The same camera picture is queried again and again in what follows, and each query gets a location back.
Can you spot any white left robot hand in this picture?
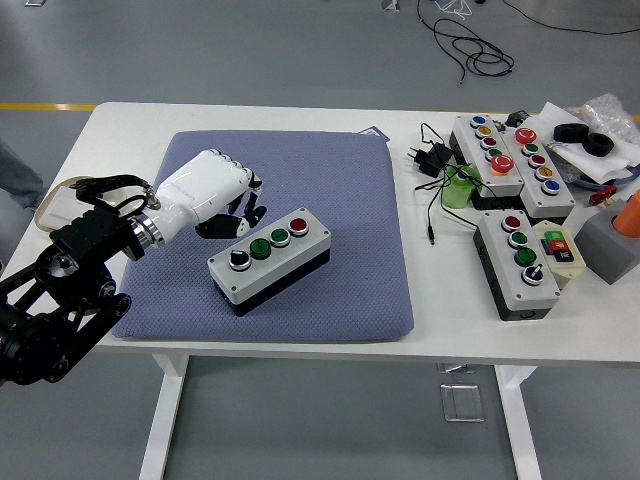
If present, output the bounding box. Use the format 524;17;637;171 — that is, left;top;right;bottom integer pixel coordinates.
152;148;267;240

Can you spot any cream three-key switch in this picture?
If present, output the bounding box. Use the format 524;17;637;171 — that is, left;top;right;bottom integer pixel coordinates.
530;219;586;290

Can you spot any beige shallow tray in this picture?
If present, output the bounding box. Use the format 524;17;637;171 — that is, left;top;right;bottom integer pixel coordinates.
35;180;101;232

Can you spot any white floor cord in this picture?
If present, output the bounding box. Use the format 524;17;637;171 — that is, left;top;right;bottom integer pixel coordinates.
433;0;474;22

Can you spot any white paper sheet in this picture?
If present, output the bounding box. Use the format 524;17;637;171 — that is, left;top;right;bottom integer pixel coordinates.
537;101;640;184

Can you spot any black foam ring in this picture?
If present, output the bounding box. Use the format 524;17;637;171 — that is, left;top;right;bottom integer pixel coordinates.
552;122;591;144
584;132;616;157

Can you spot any grey four-button control box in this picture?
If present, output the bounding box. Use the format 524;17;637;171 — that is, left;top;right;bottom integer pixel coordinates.
472;209;562;322
206;206;332;317

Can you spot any blue-grey padded mat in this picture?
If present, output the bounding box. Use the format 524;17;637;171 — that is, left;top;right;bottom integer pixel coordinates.
110;130;416;344

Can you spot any white wall switch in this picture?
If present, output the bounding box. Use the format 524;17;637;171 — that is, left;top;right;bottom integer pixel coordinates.
42;187;85;229

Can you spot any black adapter cable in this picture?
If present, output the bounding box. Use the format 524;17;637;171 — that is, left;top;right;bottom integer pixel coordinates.
413;122;484;247

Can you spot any purple-edged white card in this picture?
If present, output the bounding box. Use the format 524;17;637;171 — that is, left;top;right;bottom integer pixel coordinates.
357;124;391;144

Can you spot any green plastic cup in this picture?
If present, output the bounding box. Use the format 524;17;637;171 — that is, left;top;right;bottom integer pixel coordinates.
440;163;481;210

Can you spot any white table leg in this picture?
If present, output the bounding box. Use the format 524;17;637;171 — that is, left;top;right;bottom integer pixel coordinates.
494;364;544;480
138;353;190;480

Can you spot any grey block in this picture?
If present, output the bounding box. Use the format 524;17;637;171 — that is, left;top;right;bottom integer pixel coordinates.
573;197;640;286

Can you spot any red knob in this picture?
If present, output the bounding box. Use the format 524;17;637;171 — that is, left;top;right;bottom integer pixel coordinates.
588;185;620;207

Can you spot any orange cylinder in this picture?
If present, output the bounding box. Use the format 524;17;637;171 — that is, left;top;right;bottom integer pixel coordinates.
613;188;640;240

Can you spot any metal floor socket plate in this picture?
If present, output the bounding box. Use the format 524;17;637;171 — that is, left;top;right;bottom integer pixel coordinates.
439;383;486;424

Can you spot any long black floor cable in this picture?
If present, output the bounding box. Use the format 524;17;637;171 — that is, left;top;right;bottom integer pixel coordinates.
499;0;640;36

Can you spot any clear bubble wrap bag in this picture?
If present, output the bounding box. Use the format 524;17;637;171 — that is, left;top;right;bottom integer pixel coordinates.
567;92;640;146

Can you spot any black power adapter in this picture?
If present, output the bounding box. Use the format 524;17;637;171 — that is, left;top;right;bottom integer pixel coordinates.
404;141;454;177

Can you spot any coiled black floor cable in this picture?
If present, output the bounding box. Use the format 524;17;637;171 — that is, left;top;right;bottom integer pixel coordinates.
417;0;516;87

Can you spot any person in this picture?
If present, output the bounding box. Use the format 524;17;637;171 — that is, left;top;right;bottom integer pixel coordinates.
0;139;46;211

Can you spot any blue ring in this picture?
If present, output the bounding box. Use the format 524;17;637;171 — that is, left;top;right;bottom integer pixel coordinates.
574;167;640;190

